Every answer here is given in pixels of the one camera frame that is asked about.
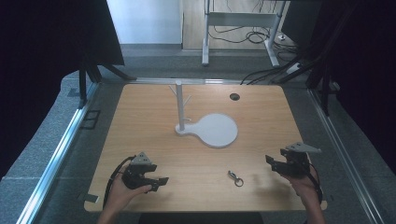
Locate white power strip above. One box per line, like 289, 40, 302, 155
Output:
285, 62, 304, 76

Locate grey tape strip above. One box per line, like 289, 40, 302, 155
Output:
77, 191, 101, 203

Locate black tripod stand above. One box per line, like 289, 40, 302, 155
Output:
77, 54, 138, 110

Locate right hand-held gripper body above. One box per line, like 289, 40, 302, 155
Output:
279, 141, 322, 180

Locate black rectangular floor bracket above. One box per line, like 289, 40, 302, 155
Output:
78, 108, 102, 131

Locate white tree-shaped hanger stand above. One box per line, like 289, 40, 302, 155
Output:
168, 79, 239, 149

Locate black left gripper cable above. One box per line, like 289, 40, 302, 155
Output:
102, 155, 138, 210

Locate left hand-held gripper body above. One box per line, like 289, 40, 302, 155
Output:
121, 151, 158, 190

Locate aluminium rail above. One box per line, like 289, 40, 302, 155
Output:
125, 77, 250, 86
15, 81, 101, 224
306, 88, 387, 224

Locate black curtain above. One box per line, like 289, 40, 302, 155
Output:
281, 0, 396, 175
0, 0, 125, 180

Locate white metal desk frame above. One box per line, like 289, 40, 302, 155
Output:
201, 0, 287, 68

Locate black floor cables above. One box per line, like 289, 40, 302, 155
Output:
207, 0, 312, 86

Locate person's left hand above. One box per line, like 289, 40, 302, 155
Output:
106, 165, 153, 214

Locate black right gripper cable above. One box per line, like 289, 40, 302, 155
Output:
305, 161, 325, 203

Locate person's right hand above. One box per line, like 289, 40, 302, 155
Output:
280, 167, 322, 208

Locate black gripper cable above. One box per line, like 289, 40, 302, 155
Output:
305, 161, 325, 203
102, 155, 138, 210

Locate silver metal keychain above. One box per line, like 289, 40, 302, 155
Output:
227, 169, 245, 189

